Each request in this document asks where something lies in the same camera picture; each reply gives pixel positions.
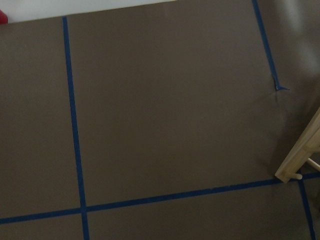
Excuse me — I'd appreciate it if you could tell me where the wooden plate rack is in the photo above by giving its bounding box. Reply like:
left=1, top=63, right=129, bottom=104
left=274, top=110, right=320, bottom=183

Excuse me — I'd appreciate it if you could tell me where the red cylinder bottle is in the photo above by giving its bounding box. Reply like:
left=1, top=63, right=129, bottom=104
left=0, top=10, right=9, bottom=25

